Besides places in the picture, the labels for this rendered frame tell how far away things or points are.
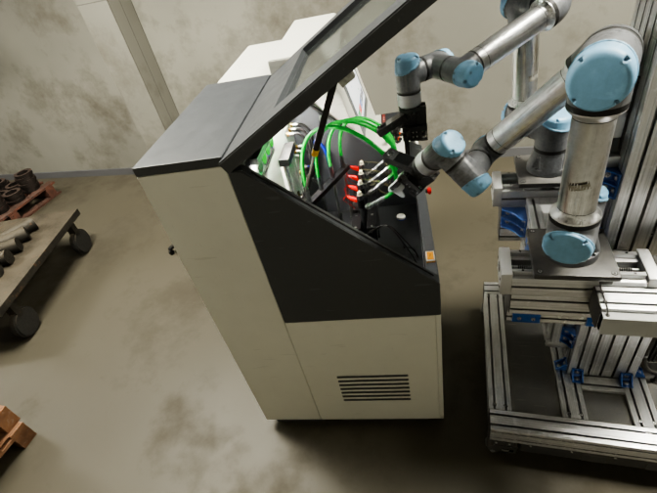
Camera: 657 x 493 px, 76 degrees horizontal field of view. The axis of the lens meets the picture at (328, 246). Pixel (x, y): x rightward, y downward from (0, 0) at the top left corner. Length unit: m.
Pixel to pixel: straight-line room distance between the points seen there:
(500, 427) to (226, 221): 1.36
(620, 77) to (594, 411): 1.46
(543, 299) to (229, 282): 1.05
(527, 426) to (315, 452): 0.95
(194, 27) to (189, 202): 3.03
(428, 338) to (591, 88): 1.02
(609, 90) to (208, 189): 1.00
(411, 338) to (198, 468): 1.28
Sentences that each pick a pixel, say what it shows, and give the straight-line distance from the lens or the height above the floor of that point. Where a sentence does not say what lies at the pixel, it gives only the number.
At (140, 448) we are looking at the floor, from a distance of 2.62.
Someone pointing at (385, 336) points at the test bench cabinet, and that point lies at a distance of 1.65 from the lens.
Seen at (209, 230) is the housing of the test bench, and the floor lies 1.26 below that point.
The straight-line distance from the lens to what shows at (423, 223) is 1.71.
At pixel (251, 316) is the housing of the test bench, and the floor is 0.84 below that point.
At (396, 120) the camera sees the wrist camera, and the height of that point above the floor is 1.40.
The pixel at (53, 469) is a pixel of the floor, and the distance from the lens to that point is 2.86.
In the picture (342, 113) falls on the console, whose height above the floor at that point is 1.29.
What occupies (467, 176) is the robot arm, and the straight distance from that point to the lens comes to 1.20.
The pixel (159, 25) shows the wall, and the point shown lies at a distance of 4.43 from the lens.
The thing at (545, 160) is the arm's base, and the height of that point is 1.10.
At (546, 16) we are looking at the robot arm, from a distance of 1.54.
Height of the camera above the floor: 1.98
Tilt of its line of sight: 38 degrees down
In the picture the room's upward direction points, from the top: 14 degrees counter-clockwise
